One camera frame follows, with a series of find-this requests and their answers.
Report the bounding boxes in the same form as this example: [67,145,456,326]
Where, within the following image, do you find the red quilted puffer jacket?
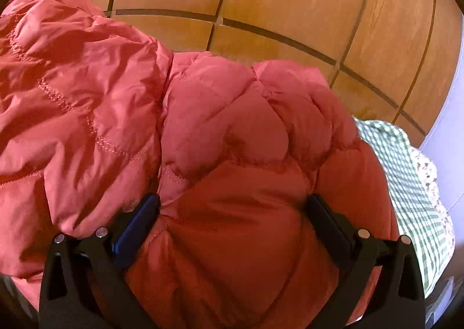
[1,0,399,328]

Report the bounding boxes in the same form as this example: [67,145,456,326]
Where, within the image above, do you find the black smartphone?
[425,276,454,328]

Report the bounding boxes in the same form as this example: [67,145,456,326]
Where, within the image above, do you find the green checkered bed sheet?
[355,118,453,296]

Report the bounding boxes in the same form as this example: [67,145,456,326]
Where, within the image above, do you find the floral bed cover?
[409,146,455,254]

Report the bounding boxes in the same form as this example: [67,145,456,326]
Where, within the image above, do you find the wooden wardrobe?
[94,0,463,145]

